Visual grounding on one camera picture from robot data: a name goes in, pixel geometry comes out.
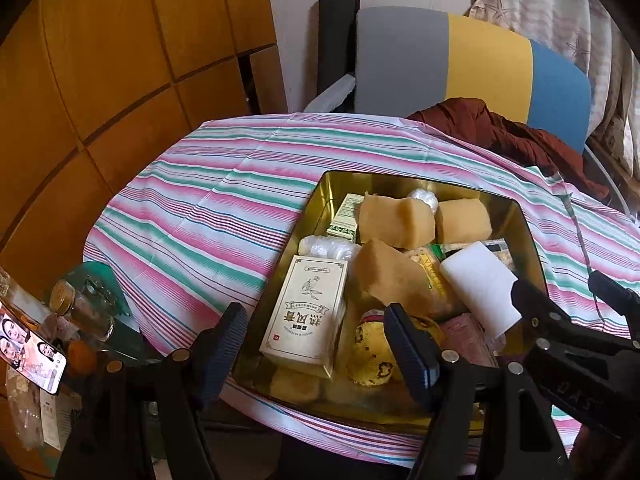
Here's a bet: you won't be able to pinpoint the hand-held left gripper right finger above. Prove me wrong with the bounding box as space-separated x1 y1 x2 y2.
382 302 571 480

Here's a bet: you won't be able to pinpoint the pale green carton box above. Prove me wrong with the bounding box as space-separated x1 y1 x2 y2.
326 193 368 242

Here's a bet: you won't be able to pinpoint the smartphone with lit screen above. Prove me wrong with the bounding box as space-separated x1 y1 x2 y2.
0 300 68 396

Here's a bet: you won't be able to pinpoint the orange green snack packet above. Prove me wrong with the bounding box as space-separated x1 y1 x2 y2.
407 247 453 311

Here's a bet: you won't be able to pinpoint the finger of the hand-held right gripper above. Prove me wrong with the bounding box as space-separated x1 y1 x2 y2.
510 277 581 351
587 271 640 326

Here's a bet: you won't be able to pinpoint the wooden cabinet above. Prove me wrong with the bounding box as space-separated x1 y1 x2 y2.
0 0 288 281

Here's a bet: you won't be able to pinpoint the brown jacket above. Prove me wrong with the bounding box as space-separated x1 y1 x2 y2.
407 97 611 201

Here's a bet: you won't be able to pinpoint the orange fruit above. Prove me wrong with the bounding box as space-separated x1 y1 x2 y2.
65 341 98 378

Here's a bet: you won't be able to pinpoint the glass jar with gold lid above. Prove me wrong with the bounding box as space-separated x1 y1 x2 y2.
50 280 116 343

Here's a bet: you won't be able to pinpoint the small yellow sponge block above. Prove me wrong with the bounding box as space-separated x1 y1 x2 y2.
435 199 493 247

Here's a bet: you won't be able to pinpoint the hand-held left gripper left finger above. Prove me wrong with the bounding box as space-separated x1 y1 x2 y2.
55 301 249 480

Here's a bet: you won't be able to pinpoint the black rolled mat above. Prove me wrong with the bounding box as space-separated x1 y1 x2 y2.
318 0 358 106

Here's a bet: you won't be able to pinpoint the printed snack packet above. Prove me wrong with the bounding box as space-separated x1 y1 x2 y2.
480 239 513 273

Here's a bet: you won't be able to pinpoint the black-framed eyeglasses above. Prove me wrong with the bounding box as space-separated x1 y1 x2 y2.
80 272 131 318

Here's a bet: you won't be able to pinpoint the white sponge block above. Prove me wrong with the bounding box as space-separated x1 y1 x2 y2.
439 241 523 341

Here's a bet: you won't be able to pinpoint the green glass side table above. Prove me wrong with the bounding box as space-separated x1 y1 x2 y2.
50 260 171 366

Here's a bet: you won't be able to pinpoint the large yellow sponge block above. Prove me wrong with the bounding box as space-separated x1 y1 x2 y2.
352 238 443 311

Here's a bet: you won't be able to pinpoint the cream carton box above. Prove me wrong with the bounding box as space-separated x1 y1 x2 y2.
259 255 349 378

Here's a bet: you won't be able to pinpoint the golden metal tin box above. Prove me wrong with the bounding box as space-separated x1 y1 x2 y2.
227 170 548 423

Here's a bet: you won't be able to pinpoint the ragged yellow sponge block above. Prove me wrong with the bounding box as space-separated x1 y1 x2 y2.
359 191 437 251

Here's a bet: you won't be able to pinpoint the pale patterned curtain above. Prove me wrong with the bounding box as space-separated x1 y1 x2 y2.
467 0 640 176

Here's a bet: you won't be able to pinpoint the plastic bag with papers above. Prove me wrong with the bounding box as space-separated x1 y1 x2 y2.
5 360 81 453

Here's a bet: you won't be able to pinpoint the yellow knitted pouch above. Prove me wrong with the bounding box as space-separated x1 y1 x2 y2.
346 310 446 388

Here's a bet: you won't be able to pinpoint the striped tablecloth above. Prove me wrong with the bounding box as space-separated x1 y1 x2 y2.
82 112 640 468

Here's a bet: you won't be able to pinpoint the pink transparent packet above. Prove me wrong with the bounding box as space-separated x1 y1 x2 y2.
440 312 501 368

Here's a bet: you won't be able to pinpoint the grey yellow blue chair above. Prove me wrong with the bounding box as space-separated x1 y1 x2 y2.
354 6 628 211

